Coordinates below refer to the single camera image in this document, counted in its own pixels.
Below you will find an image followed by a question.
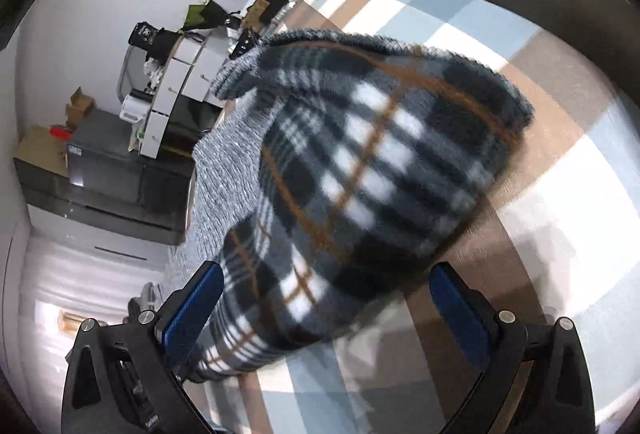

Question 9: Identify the white drawer unit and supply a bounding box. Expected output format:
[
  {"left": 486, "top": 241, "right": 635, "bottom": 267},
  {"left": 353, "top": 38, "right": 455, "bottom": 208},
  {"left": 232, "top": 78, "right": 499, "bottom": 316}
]
[{"left": 137, "top": 34, "right": 236, "bottom": 160}]

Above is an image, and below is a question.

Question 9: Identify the open cardboard box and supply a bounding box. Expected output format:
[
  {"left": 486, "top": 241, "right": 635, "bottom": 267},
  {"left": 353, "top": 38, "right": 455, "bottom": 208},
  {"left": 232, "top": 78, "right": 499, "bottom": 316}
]
[{"left": 65, "top": 87, "right": 97, "bottom": 130}]

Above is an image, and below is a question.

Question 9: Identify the tall wooden cabinet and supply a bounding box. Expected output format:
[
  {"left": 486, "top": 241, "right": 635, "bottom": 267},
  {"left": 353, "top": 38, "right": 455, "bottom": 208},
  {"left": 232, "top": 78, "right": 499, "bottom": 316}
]
[{"left": 12, "top": 124, "right": 193, "bottom": 246}]

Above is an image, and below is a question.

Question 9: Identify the black printed box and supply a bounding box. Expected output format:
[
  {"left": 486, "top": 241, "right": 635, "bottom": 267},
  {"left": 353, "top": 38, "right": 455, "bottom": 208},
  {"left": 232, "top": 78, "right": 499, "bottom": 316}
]
[{"left": 129, "top": 21, "right": 161, "bottom": 50}]

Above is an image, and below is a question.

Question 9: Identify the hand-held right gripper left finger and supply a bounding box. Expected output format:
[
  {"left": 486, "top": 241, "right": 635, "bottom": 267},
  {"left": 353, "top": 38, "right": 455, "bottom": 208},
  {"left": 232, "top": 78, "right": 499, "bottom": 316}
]
[{"left": 60, "top": 260, "right": 226, "bottom": 434}]

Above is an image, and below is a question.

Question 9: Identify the white electric kettle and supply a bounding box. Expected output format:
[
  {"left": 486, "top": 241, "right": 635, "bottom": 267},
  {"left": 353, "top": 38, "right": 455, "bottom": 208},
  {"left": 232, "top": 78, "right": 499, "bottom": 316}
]
[{"left": 120, "top": 92, "right": 151, "bottom": 122}]

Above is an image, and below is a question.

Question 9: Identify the grey metal chair frame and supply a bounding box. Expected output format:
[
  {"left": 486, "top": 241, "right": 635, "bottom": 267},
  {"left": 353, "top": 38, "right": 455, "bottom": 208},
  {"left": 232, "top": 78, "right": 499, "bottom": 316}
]
[{"left": 115, "top": 45, "right": 138, "bottom": 100}]

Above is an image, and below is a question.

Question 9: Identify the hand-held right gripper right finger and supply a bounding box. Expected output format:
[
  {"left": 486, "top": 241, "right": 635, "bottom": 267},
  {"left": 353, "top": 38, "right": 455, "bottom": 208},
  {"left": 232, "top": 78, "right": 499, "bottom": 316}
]
[{"left": 429, "top": 263, "right": 597, "bottom": 434}]

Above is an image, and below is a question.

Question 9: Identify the black fridge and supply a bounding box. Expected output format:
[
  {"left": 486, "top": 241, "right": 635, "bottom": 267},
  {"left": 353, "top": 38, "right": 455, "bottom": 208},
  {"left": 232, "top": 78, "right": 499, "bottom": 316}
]
[{"left": 66, "top": 108, "right": 196, "bottom": 215}]

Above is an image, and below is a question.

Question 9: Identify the blue brown checkered tablecloth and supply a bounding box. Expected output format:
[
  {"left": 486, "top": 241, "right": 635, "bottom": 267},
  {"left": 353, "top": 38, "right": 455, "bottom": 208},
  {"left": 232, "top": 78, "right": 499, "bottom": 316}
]
[{"left": 200, "top": 0, "right": 640, "bottom": 434}]

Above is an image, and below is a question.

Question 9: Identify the black white plaid fleece garment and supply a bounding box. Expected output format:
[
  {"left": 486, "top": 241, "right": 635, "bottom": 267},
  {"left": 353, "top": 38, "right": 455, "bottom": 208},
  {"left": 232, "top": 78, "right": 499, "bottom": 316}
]
[{"left": 165, "top": 28, "right": 536, "bottom": 385}]

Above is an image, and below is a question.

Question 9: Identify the brown black box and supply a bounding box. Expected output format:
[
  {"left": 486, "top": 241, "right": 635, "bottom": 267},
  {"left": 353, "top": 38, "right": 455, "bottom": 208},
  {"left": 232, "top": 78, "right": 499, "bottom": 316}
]
[{"left": 242, "top": 0, "right": 293, "bottom": 32}]

